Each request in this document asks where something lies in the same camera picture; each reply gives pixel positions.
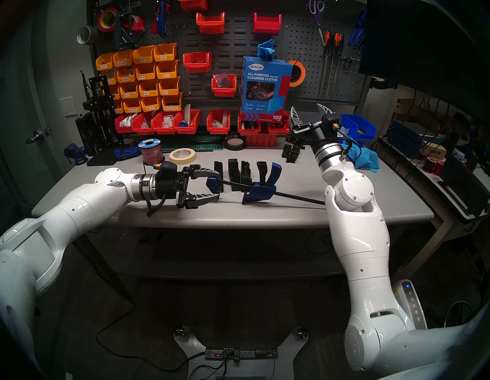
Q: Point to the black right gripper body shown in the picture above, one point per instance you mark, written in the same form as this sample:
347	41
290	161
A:
316	136

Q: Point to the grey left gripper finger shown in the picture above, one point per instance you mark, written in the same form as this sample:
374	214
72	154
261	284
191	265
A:
191	200
193	172

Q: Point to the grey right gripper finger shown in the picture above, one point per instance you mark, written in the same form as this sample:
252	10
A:
294	117
324	108

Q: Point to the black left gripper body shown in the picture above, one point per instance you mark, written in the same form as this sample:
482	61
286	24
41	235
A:
168	187

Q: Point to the black 3D printed piece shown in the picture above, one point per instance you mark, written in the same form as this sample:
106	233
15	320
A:
233	170
245	172
218	170

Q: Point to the blue black bar clamp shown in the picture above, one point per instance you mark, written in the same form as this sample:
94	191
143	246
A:
260	191

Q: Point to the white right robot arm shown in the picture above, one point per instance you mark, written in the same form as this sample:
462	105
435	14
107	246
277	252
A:
360	237

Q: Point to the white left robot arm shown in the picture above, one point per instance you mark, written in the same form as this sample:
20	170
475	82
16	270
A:
76	207

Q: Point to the small black printed part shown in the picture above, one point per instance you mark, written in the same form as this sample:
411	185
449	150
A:
286	152
294	155

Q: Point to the dark metal C-clamp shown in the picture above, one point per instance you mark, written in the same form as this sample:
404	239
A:
125	36

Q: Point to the beige masking tape roll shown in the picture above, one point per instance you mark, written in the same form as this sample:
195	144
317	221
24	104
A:
177	159

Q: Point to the red storage bin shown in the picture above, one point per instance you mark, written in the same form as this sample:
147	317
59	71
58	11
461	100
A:
162	130
267	25
197	63
187	130
141	130
277	130
193	4
249	131
210	25
224	90
121	129
218	130

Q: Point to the green cutting mat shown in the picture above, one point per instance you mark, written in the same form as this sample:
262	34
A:
206	146

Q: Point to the blue cleaning cloths box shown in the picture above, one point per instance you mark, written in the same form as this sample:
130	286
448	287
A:
264	95

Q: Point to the stacked red storage bins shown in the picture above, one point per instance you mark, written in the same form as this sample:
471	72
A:
262	140

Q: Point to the orange tape roll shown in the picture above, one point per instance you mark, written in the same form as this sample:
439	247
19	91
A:
301	74

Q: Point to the blue plastic storage bin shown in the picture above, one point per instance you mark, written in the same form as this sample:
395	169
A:
361	128

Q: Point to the black tape roll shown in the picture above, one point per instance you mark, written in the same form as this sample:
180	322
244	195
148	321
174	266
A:
234	147

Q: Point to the blue microfiber cloth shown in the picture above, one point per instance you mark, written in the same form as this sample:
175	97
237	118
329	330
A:
365	159

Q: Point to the white paper packet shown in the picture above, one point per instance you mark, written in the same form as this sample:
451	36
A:
187	114

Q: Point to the orange black screwdriver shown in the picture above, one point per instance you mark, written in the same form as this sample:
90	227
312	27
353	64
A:
327	40
338	40

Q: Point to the orange storage bin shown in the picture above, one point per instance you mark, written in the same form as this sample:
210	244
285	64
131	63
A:
169	86
130	91
119	108
151	104
172	102
167	69
126	74
165	52
111	76
143	55
146	71
123	58
105	62
149	88
116	92
133	106

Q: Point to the blue cloth in box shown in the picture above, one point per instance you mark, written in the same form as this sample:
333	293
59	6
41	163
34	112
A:
266	48

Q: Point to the dark blue crate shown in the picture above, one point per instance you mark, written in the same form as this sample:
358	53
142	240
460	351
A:
405	136

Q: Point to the small blue vise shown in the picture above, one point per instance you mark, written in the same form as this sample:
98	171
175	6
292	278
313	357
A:
76	153

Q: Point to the black metal press stand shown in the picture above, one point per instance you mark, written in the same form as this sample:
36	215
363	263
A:
100	111

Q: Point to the small cardboard box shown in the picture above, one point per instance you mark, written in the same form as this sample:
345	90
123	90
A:
434	151

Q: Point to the black monitor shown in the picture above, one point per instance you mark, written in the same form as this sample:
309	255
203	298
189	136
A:
432	46

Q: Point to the black equipment case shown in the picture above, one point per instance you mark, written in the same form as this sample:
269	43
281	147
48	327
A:
465	184

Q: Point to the beige side desk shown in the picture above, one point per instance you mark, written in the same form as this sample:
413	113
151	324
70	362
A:
425	249

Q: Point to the black power strip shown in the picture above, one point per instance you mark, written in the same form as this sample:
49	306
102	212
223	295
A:
241	353

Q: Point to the red yellow tape roll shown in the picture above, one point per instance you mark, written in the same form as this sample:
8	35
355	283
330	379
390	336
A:
102	20

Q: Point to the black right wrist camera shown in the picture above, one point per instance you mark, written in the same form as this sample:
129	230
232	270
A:
330	122

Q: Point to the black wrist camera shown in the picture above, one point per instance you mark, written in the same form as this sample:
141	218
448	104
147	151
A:
330	122
167	169

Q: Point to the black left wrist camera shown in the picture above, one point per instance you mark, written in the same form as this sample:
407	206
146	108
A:
167	169

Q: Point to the grey pegboard wall panel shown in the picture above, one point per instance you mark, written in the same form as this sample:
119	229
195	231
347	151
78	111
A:
241	46

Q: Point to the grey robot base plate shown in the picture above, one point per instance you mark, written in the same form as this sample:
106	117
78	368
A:
195	344

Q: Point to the grey duct tape roll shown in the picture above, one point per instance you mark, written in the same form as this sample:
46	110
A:
87	36

